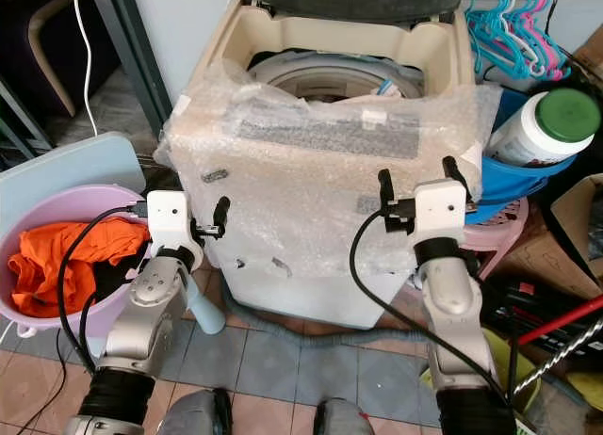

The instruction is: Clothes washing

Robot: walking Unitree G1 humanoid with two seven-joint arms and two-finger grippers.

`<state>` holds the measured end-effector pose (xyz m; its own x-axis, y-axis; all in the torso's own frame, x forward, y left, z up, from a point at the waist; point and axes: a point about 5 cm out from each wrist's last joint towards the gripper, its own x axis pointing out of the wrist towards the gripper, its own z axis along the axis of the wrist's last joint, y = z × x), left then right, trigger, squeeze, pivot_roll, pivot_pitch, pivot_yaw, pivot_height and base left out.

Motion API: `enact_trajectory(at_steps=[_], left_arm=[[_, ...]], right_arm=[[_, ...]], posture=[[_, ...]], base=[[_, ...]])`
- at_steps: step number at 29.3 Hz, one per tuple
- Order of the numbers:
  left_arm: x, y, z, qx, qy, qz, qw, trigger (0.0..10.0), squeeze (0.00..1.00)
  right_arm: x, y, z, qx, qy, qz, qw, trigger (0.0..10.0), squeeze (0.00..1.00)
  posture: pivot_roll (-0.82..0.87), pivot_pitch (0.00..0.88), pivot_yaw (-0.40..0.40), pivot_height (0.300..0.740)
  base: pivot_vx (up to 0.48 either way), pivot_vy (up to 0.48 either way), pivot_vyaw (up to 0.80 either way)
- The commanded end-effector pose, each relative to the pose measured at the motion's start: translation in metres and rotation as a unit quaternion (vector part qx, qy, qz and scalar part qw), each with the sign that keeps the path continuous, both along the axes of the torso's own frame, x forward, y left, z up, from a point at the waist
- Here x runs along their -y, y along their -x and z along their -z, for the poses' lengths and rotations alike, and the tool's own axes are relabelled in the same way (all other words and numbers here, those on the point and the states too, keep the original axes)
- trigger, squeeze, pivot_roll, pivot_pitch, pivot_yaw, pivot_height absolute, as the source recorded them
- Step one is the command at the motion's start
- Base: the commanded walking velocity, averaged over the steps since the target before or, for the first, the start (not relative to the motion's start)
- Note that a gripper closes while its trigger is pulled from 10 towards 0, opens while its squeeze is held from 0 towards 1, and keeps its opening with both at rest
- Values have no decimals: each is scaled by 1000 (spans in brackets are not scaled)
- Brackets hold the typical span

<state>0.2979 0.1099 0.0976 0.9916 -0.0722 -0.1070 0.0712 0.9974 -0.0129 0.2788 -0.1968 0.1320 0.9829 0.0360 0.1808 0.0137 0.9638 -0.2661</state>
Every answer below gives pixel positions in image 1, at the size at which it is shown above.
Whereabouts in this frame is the white top-load washing machine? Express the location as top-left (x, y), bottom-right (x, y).
top-left (160, 0), bottom-right (500, 329)

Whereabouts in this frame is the black garment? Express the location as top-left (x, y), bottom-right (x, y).
top-left (83, 251), bottom-right (150, 306)

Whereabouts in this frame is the blue plastic basket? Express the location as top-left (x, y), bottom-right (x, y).
top-left (479, 85), bottom-right (578, 225)

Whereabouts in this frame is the clear bubble wrap sheet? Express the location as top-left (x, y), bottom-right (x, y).
top-left (155, 62), bottom-right (503, 271)

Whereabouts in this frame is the pink plastic basin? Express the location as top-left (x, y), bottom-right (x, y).
top-left (0, 183), bottom-right (154, 338)

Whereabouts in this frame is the white bottle with green lid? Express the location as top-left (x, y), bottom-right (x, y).
top-left (489, 86), bottom-right (603, 169)

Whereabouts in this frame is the orange garment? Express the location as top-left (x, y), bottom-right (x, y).
top-left (7, 216), bottom-right (149, 319)

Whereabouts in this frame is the light blue plastic stool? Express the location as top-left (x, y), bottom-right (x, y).
top-left (0, 131), bottom-right (148, 234)

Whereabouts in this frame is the brown cardboard box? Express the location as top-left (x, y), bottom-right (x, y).
top-left (493, 170), bottom-right (603, 300)

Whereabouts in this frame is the blue plastic hanger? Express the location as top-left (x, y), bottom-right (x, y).
top-left (465, 0), bottom-right (540, 82)

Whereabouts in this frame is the black tool case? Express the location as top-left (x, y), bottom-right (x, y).
top-left (480, 274), bottom-right (603, 363)

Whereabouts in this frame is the pink plastic hanger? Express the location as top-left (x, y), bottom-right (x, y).
top-left (526, 0), bottom-right (576, 84)

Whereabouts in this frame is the grey left robot leg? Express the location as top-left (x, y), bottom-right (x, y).
top-left (155, 387), bottom-right (233, 435)

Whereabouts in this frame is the grey robot leg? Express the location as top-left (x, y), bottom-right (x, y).
top-left (155, 387), bottom-right (233, 435)
top-left (312, 396), bottom-right (388, 435)

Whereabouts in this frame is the red stick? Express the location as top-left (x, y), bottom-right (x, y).
top-left (517, 307), bottom-right (603, 347)

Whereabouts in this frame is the dark grey washer lid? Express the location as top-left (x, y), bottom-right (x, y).
top-left (237, 0), bottom-right (473, 24)

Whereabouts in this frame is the grey right robot leg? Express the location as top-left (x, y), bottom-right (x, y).
top-left (312, 396), bottom-right (388, 435)

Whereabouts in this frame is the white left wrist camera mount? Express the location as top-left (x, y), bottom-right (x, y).
top-left (145, 189), bottom-right (194, 263)

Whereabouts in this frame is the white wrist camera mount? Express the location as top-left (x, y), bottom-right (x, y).
top-left (414, 178), bottom-right (469, 245)
top-left (145, 189), bottom-right (194, 263)

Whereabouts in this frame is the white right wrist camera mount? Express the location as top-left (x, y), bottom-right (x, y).
top-left (414, 178), bottom-right (469, 245)

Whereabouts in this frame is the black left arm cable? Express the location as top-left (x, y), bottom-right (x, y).
top-left (56, 204), bottom-right (148, 376)

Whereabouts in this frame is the dark metal post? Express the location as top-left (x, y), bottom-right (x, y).
top-left (89, 0), bottom-right (177, 165)

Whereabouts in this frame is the thin white hanging cable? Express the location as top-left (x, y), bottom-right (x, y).
top-left (73, 0), bottom-right (101, 140)

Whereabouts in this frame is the dark chair with beige frame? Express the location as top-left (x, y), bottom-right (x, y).
top-left (0, 0), bottom-right (93, 118)

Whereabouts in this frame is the silver spiral metal hose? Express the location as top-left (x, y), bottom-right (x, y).
top-left (513, 316), bottom-right (603, 395)

